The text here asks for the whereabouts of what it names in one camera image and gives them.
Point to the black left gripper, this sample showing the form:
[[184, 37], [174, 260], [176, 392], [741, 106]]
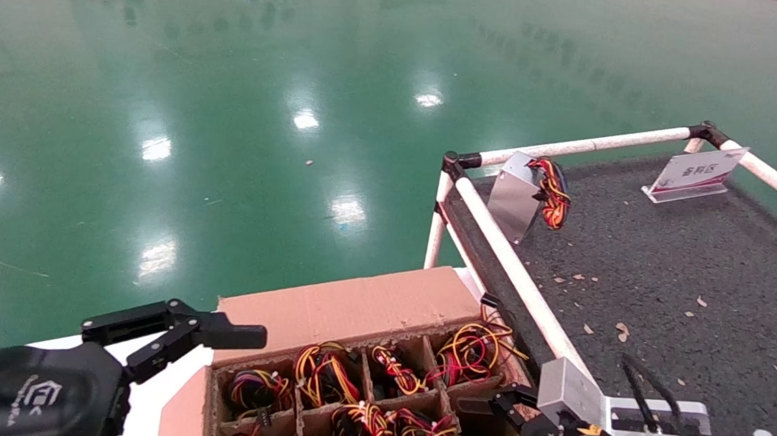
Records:
[[27, 398]]

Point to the brown cardboard divider box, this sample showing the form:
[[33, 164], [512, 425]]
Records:
[[348, 307]]

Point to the thin white brace pipe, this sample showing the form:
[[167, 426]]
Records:
[[459, 249]]

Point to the black pipe corner connector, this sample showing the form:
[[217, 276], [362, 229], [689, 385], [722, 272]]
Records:
[[707, 133], [456, 162]]

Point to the clear acrylic sign holder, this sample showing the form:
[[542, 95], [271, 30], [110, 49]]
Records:
[[696, 172]]

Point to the long white frame pipe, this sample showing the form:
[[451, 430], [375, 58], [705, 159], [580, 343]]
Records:
[[502, 250]]

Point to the white frame leg pipe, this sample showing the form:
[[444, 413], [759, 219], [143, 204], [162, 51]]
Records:
[[436, 235]]

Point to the short white frame pipe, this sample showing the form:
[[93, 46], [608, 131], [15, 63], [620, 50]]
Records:
[[694, 146]]

